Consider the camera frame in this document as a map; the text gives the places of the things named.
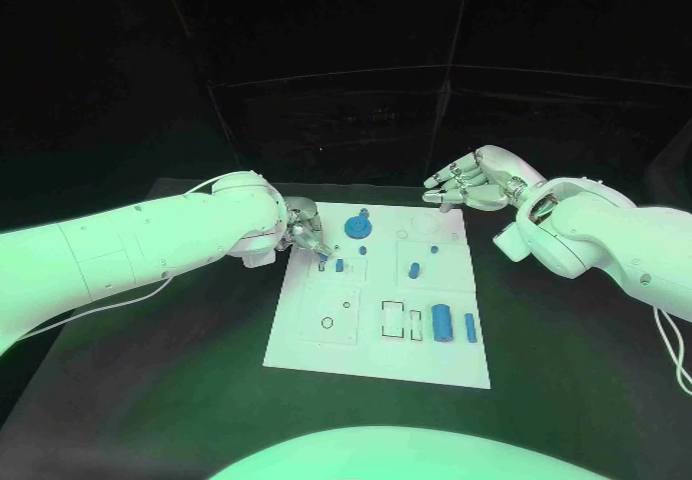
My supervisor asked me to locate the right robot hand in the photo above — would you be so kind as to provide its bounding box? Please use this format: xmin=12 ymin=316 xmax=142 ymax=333
xmin=423 ymin=144 xmax=548 ymax=214

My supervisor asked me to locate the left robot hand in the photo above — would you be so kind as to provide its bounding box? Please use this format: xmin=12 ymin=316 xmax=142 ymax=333
xmin=277 ymin=196 xmax=336 ymax=261

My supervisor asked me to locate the white task board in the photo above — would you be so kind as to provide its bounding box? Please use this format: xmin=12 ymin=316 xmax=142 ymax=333
xmin=261 ymin=201 xmax=494 ymax=391

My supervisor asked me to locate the blue gear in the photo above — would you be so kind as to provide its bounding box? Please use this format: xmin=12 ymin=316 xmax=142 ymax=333
xmin=344 ymin=215 xmax=375 ymax=240

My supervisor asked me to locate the thick blue cylinder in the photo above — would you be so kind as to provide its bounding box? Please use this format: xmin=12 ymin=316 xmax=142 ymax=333
xmin=430 ymin=303 xmax=455 ymax=344

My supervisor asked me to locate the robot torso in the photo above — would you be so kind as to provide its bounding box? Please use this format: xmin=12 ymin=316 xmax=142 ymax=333
xmin=208 ymin=425 xmax=615 ymax=480

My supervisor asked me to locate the white cable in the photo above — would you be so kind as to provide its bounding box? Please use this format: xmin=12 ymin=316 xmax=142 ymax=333
xmin=652 ymin=306 xmax=692 ymax=396
xmin=15 ymin=274 xmax=176 ymax=343
xmin=182 ymin=173 xmax=241 ymax=197

